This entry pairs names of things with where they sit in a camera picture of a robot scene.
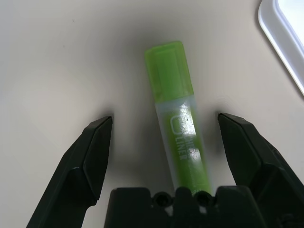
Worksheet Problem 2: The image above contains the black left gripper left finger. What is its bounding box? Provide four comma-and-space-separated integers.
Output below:
26, 115, 113, 228

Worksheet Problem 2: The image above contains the green highlighter pen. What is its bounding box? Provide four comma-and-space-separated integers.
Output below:
144, 40, 212, 194

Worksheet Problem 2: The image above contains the white plastic pencil case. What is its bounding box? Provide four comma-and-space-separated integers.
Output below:
257, 0, 304, 95

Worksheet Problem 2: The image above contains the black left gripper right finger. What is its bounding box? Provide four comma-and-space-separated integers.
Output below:
218, 113, 304, 228

